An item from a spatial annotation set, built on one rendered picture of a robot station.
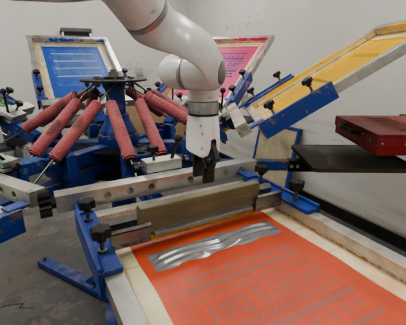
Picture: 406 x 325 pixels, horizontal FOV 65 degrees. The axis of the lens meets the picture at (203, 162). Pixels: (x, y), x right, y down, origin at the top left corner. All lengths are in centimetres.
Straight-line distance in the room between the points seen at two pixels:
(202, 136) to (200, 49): 22
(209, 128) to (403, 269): 50
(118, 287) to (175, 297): 11
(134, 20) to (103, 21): 439
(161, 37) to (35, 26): 427
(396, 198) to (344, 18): 149
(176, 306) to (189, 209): 27
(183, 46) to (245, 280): 48
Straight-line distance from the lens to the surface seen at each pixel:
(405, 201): 285
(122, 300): 63
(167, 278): 73
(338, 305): 71
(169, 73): 70
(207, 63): 62
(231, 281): 72
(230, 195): 89
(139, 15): 56
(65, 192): 98
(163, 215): 81
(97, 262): 71
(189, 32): 61
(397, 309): 75
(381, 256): 83
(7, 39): 481
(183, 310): 65
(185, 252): 79
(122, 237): 78
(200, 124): 76
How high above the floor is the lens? 140
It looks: 18 degrees down
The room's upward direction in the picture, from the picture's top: straight up
